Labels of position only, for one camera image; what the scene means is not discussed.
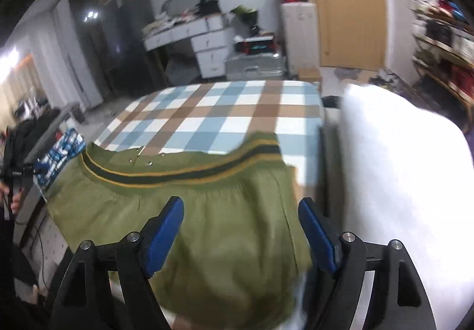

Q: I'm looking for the white vanity desk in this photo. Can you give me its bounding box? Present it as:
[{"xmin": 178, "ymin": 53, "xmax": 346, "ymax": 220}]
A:
[{"xmin": 142, "ymin": 13, "xmax": 236, "ymax": 81}]

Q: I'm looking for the oval desk mirror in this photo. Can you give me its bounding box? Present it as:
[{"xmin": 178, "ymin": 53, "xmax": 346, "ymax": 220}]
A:
[{"xmin": 163, "ymin": 0, "xmax": 201, "ymax": 17}]

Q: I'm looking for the wooden storage rack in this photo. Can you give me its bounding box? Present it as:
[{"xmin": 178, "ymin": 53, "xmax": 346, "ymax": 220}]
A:
[{"xmin": 409, "ymin": 0, "xmax": 474, "ymax": 121}]

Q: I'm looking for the blue patterned cloth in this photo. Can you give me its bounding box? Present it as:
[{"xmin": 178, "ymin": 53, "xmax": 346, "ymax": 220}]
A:
[{"xmin": 35, "ymin": 130, "xmax": 88, "ymax": 190}]

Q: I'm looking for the tall white drawer cabinet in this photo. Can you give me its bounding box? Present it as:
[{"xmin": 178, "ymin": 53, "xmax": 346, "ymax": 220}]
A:
[{"xmin": 279, "ymin": 2, "xmax": 321, "ymax": 79}]

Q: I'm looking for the green bag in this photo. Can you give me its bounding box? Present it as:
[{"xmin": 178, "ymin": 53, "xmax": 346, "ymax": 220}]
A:
[{"xmin": 230, "ymin": 6, "xmax": 258, "ymax": 26}]

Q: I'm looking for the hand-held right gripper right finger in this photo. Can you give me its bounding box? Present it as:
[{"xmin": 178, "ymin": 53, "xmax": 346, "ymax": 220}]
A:
[{"xmin": 298, "ymin": 197, "xmax": 438, "ymax": 330}]

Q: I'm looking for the green and yellow leather jacket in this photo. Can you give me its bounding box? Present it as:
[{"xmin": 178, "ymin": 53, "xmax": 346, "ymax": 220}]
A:
[{"xmin": 44, "ymin": 132, "xmax": 313, "ymax": 330}]

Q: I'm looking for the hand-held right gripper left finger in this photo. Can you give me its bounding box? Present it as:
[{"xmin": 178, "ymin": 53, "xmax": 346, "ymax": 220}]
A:
[{"xmin": 48, "ymin": 196, "xmax": 185, "ymax": 330}]

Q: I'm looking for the checkered tablecloth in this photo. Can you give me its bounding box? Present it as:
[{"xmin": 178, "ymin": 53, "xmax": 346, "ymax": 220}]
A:
[{"xmin": 91, "ymin": 80, "xmax": 324, "ymax": 205}]

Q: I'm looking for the dark cloth pile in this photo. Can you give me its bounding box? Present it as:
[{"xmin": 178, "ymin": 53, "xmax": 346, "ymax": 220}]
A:
[{"xmin": 7, "ymin": 108, "xmax": 64, "ymax": 165}]

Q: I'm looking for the grey metal cabinet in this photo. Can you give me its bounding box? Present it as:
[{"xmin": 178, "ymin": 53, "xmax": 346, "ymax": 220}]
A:
[{"xmin": 103, "ymin": 0, "xmax": 161, "ymax": 79}]

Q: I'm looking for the white pillow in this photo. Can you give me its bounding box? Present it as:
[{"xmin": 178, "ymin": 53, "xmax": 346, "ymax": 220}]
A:
[{"xmin": 339, "ymin": 84, "xmax": 474, "ymax": 330}]

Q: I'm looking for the white curtain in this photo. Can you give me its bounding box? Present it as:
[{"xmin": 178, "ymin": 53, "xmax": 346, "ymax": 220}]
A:
[{"xmin": 0, "ymin": 0, "xmax": 105, "ymax": 114}]

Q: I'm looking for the black case with lights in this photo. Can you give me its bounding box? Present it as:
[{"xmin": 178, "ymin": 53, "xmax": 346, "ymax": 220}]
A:
[{"xmin": 233, "ymin": 36, "xmax": 277, "ymax": 57}]

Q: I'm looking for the wooden door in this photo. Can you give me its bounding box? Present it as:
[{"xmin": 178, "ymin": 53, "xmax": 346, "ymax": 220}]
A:
[{"xmin": 301, "ymin": 0, "xmax": 389, "ymax": 69}]

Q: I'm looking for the silver suitcase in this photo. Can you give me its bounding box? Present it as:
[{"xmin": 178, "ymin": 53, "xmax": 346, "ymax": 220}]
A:
[{"xmin": 225, "ymin": 53, "xmax": 288, "ymax": 81}]

